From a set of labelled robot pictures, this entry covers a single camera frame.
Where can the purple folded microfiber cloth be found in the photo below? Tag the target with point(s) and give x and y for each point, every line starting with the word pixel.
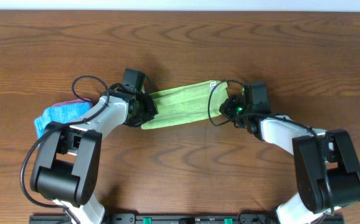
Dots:
pixel 63 103

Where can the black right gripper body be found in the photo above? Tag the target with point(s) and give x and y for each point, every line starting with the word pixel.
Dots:
pixel 235 111

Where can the green microfiber cloth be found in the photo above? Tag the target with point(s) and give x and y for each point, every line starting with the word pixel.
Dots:
pixel 187 104

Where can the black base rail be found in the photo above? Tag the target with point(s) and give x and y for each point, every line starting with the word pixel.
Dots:
pixel 129 218

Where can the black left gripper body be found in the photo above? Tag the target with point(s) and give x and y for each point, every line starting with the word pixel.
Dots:
pixel 150 108

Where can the blue folded microfiber cloth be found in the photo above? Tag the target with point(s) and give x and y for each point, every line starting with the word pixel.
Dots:
pixel 60 114

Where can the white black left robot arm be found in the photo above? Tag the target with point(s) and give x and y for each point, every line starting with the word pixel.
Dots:
pixel 68 154

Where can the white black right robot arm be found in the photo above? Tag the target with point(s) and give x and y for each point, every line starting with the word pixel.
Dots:
pixel 326 164

